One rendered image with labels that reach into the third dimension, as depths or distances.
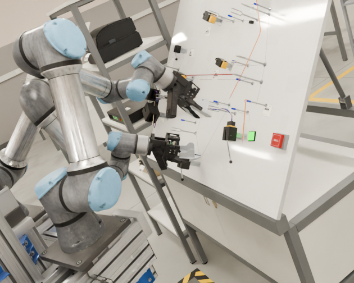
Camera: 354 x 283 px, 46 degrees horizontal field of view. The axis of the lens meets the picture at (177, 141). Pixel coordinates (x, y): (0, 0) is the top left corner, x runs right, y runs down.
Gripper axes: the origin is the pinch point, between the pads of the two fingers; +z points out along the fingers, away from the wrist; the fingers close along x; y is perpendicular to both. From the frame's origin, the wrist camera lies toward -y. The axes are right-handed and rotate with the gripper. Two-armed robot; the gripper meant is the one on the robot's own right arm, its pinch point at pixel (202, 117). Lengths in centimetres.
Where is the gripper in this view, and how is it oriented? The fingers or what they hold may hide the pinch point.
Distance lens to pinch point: 166.5
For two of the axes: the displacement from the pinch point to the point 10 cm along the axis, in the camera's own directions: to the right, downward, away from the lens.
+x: -4.9, 0.1, 8.7
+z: 7.3, 5.6, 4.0
